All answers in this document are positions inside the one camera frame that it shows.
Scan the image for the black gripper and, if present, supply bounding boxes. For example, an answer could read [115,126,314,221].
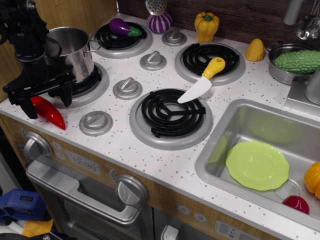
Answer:
[2,64,76,119]

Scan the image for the red toy chili pepper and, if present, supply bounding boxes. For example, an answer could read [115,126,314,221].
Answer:
[31,96,67,131]

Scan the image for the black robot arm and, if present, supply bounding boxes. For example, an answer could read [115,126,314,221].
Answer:
[0,0,76,119]

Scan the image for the stainless steel pot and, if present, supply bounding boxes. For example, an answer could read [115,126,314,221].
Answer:
[44,26,102,83]

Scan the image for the yellow toy bell pepper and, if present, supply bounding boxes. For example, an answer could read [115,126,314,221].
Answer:
[194,12,220,43]

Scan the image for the small steel pan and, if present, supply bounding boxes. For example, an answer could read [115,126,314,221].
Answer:
[266,41,315,85]

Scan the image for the front left black burner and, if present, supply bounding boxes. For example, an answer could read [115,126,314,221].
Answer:
[42,62,110,109]

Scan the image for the black burner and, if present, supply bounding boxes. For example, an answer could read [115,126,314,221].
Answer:
[174,42,246,87]
[89,21,153,59]
[42,62,110,109]
[129,88,214,151]

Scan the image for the left silver oven dial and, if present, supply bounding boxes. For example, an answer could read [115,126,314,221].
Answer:
[23,131,53,160]

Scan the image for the silver oven dial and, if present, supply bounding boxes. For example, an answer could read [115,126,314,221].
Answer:
[115,174,149,209]
[23,131,53,160]

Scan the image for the silver stove knob front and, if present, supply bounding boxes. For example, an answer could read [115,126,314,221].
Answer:
[79,111,113,137]

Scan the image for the silver stove knob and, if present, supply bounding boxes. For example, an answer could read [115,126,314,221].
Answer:
[139,51,167,71]
[162,28,187,47]
[79,111,113,137]
[112,77,143,101]

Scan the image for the back left black burner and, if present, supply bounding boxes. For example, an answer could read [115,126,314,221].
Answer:
[89,21,153,59]

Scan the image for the purple toy eggplant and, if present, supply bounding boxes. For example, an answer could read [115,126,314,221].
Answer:
[108,18,143,37]

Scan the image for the blue clamp tool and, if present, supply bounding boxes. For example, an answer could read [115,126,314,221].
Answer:
[0,189,47,222]

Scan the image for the front right black burner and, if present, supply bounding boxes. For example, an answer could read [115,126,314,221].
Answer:
[129,88,214,151]

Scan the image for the right silver oven dial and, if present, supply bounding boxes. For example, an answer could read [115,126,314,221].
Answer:
[115,174,149,209]

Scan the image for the yellow cloth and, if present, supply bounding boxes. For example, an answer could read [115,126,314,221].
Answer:
[21,219,54,238]

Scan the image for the purple striped toy onion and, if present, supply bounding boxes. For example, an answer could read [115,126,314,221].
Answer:
[147,12,173,34]

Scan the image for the silver stove knob back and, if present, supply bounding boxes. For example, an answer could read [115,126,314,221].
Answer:
[162,28,187,47]

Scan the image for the silver perforated skimmer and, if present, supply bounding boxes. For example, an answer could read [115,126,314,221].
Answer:
[145,0,168,16]

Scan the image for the back right black burner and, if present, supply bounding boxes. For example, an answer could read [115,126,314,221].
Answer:
[174,42,246,87]

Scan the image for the silver toy sink basin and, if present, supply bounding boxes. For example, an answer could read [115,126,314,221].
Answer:
[195,99,320,231]

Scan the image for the yellow toy corn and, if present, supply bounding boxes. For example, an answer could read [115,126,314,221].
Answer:
[245,38,265,62]

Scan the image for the light green plastic plate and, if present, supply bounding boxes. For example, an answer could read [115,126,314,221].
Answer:
[225,141,290,191]

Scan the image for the green toy bitter gourd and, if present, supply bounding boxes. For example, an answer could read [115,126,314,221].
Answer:
[273,50,320,75]

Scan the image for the silver faucet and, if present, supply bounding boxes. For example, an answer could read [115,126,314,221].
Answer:
[283,0,320,116]

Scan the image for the red toy tomato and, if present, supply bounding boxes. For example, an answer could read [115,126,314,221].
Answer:
[282,195,310,215]

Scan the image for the hanging silver spoons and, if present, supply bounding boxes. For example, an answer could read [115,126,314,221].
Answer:
[296,0,320,40]

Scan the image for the orange toy pumpkin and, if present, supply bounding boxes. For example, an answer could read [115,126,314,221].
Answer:
[304,162,320,199]

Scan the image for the silver oven door handle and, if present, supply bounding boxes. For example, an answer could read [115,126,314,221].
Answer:
[26,160,140,228]

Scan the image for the toy knife yellow handle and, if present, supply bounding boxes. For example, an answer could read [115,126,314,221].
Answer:
[177,57,226,104]

